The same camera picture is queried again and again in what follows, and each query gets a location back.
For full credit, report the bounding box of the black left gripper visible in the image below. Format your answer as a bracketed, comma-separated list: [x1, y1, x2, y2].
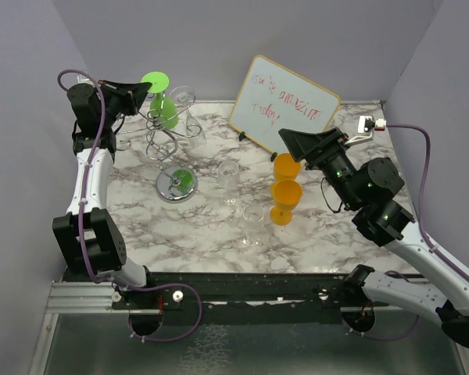
[96, 79, 151, 127]

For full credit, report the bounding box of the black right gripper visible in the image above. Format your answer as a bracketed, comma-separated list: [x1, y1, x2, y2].
[278, 127, 362, 209]

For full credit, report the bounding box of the green plastic wine glass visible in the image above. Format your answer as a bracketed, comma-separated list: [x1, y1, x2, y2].
[141, 71, 178, 130]

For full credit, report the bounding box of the clear wine glass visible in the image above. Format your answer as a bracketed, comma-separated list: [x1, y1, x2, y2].
[242, 204, 265, 245]
[170, 86, 206, 148]
[217, 160, 239, 205]

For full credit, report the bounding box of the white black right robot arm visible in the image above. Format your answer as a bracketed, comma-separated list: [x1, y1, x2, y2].
[278, 128, 469, 348]

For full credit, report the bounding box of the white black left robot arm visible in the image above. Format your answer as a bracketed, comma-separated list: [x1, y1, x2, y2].
[52, 80, 157, 309]

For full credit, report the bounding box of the clear wine glass front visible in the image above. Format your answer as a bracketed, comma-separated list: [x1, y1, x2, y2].
[242, 204, 265, 245]

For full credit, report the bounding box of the chrome wine glass rack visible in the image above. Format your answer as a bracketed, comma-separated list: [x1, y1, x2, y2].
[109, 84, 202, 203]

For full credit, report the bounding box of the orange plastic goblet rear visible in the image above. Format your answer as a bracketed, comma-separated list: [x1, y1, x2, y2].
[273, 153, 302, 182]

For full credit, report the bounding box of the orange plastic goblet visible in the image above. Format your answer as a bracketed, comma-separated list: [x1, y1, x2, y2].
[270, 180, 303, 226]
[273, 153, 302, 182]

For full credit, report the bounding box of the orange plastic goblet front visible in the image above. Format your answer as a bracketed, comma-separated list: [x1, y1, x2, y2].
[270, 180, 303, 226]

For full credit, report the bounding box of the yellow framed whiteboard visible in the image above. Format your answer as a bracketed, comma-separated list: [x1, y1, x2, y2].
[228, 55, 341, 155]

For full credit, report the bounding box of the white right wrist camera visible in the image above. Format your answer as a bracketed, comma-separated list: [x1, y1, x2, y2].
[345, 116, 387, 146]

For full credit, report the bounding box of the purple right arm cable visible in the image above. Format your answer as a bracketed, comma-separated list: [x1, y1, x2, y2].
[385, 123, 469, 292]

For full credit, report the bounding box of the black aluminium table frame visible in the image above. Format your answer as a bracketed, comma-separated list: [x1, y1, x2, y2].
[46, 269, 435, 327]

